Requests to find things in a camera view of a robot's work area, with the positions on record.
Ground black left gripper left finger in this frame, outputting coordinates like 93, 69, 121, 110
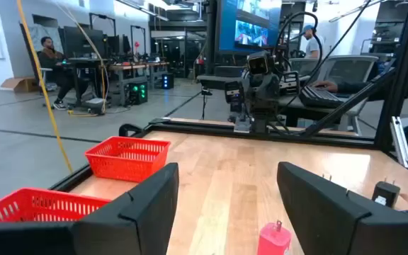
0, 162, 181, 255

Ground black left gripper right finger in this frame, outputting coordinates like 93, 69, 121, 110
276, 161, 408, 255

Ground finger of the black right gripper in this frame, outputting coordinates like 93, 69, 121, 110
279, 72, 301, 97
224, 80, 244, 114

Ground red plastic basket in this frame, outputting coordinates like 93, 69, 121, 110
84, 135, 171, 183
0, 187, 112, 225

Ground pink wall charger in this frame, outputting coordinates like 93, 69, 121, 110
256, 220, 293, 255

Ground dark round knob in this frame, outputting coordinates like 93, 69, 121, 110
371, 178, 402, 209

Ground grey mesh office chair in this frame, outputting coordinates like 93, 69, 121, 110
317, 55, 379, 132

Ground black computer keyboard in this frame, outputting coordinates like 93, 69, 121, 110
298, 86, 346, 109

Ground person's hand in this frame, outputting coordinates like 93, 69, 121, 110
312, 80, 339, 94

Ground computer tower blue lights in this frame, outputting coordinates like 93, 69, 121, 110
160, 72, 175, 90

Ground computer tower green lights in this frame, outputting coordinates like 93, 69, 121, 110
126, 81, 149, 106

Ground wooden top workbench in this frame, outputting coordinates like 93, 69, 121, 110
99, 60, 170, 107

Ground black desk monitor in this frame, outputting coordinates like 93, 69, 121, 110
62, 26, 106, 60

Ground brown cardboard box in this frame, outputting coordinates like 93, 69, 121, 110
0, 76, 41, 94

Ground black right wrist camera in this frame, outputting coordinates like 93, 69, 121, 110
246, 50, 275, 76

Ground large blue wall screen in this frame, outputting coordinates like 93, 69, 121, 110
217, 0, 283, 55

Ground yellow hanging cable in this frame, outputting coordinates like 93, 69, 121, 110
16, 0, 74, 174

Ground silver aluminium bracket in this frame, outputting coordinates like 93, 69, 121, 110
390, 115, 408, 170

